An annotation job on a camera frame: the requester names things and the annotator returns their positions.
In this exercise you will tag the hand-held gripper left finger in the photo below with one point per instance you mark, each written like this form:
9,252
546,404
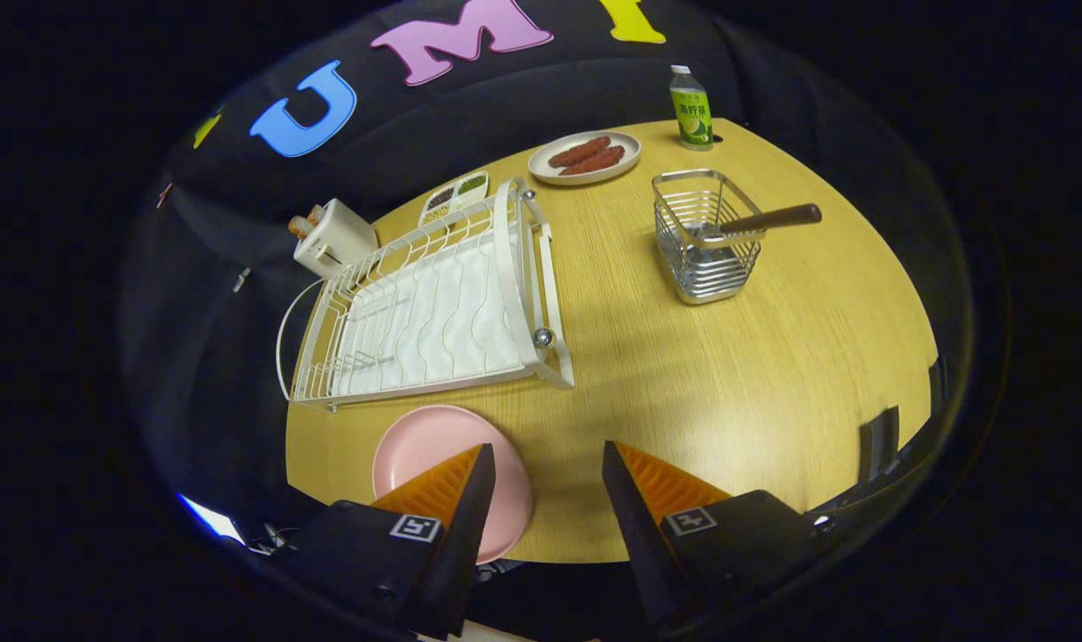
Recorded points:
465,535

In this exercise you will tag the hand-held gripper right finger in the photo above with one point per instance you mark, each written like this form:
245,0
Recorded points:
634,526

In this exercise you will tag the pink plate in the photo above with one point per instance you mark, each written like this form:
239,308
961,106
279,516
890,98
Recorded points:
425,446

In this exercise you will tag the white plate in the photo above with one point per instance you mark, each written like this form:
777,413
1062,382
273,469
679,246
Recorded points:
540,169

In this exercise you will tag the white toaster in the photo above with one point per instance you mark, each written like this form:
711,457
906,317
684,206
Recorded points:
340,241

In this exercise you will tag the white clip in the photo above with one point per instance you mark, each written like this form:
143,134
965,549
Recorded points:
240,281

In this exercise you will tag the white divided bean tray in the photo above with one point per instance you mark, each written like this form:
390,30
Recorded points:
456,192

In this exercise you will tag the toast slice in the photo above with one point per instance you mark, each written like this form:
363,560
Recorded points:
300,227
316,214

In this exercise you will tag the brown meat piece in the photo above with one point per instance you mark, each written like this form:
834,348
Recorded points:
594,161
581,152

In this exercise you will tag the black backdrop cloth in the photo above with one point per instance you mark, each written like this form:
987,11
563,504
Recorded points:
237,205

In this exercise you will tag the green drink bottle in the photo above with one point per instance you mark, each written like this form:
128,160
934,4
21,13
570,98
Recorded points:
692,111

